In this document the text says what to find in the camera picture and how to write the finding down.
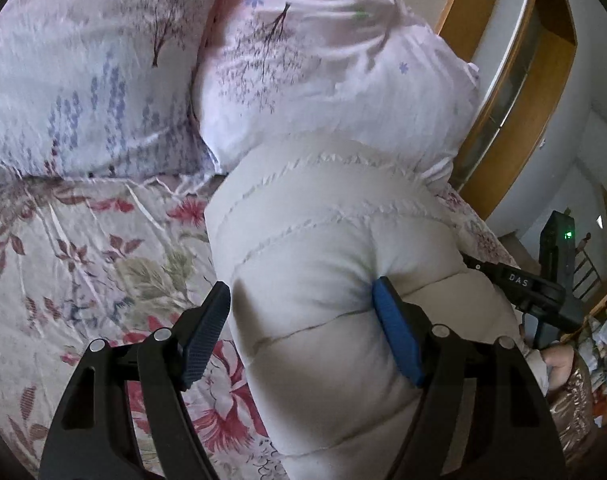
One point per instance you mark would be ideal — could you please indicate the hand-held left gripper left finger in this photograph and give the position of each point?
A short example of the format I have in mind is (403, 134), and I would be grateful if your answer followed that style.
(203, 345)

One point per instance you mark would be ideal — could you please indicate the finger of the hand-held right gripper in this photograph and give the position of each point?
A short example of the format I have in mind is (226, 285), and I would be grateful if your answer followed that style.
(481, 265)

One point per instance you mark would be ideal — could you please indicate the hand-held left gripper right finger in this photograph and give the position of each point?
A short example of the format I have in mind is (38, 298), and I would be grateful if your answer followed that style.
(398, 335)

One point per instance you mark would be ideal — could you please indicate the person's right hand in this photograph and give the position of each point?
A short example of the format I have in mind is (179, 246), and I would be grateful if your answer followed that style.
(561, 365)

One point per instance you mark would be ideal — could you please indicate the black tower device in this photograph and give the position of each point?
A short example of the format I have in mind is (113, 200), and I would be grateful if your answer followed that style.
(558, 252)

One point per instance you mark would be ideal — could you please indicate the black metal railing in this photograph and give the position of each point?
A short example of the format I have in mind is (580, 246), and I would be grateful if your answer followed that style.
(588, 270)

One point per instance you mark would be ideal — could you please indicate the pile of printed packets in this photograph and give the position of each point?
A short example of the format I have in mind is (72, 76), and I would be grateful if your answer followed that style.
(606, 350)

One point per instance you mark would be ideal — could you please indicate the wooden headboard cabinet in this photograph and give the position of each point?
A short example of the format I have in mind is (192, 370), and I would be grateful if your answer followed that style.
(483, 125)

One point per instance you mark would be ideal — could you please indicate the floral bed sheet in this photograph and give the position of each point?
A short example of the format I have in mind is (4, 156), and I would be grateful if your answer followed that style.
(83, 260)

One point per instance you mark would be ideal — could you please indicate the floral tree print pillow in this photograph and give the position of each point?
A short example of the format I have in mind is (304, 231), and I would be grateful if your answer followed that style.
(83, 60)
(333, 75)

